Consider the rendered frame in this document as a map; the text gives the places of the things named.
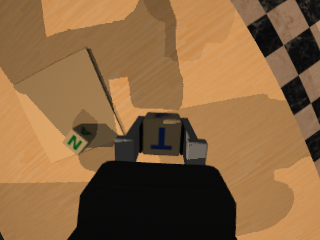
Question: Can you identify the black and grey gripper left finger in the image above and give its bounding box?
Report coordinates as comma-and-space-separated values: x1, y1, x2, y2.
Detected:
114, 116, 145, 162

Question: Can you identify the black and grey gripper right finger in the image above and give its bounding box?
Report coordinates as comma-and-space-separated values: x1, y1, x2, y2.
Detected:
180, 118, 208, 165

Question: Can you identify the wooden letter block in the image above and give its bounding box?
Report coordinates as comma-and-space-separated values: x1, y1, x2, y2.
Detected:
142, 112, 182, 156
62, 124, 96, 155

